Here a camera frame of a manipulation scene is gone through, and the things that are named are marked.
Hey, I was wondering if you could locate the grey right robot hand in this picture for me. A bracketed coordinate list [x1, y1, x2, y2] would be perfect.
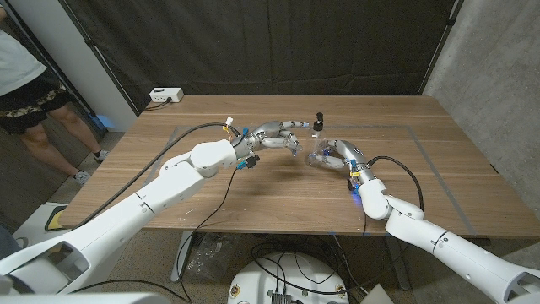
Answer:
[307, 138, 383, 189]

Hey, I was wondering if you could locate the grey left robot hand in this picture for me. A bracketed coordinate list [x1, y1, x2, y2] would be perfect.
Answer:
[231, 119, 311, 160]

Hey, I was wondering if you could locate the clear bottle with black pump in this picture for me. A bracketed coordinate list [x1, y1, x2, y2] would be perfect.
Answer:
[305, 111, 328, 168]

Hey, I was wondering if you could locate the black backdrop curtain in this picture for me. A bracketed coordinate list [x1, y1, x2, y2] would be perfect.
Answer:
[58, 0, 459, 115]

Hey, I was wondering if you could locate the white power strip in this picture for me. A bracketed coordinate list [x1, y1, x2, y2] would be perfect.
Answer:
[148, 87, 185, 104]

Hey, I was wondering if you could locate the white table leg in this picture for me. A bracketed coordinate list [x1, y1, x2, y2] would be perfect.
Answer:
[170, 231, 195, 283]
[384, 240, 411, 291]

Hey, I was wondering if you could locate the white robot torso base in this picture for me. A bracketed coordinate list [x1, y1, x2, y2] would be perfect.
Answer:
[227, 252, 350, 304]

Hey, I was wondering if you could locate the clear plastic bag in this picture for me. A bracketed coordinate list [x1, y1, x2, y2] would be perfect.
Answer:
[187, 232, 233, 283]

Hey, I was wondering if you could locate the white floor plate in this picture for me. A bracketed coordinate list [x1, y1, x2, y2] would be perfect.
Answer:
[360, 284, 396, 304]

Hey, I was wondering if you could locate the blue floor object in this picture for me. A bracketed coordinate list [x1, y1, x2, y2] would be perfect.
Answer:
[94, 114, 115, 130]

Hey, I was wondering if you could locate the black backdrop stand pole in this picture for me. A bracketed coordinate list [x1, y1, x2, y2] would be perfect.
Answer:
[418, 0, 465, 96]
[58, 0, 140, 116]

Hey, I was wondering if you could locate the white and yellow floor platform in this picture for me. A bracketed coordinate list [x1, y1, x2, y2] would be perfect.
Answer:
[14, 202, 71, 250]

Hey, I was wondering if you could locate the white robot head cover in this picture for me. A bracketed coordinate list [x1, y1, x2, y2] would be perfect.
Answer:
[0, 292, 172, 304]

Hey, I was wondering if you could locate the person in black shorts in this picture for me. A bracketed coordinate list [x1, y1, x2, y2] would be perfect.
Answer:
[0, 6, 110, 187]

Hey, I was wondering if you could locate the person in blue jeans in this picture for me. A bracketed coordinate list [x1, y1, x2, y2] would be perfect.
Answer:
[0, 225, 22, 261]

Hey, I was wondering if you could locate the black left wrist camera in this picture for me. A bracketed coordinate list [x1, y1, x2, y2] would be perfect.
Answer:
[235, 154, 262, 171]

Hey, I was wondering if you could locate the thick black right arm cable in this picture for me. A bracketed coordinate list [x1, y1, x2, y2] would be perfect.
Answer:
[367, 155, 425, 212]

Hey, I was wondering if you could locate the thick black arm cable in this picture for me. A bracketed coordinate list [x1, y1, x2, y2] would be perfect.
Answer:
[73, 122, 241, 229]
[367, 155, 425, 212]

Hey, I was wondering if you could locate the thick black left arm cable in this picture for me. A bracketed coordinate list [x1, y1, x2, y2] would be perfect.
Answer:
[73, 122, 241, 229]

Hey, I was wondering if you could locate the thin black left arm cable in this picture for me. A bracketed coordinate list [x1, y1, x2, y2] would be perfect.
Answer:
[71, 166, 240, 304]

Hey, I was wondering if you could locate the black power strip cord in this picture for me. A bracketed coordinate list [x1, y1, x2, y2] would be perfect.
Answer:
[144, 97, 173, 111]

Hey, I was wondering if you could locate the black floor cable tangle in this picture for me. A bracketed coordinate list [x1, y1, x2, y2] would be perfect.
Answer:
[251, 236, 368, 303]

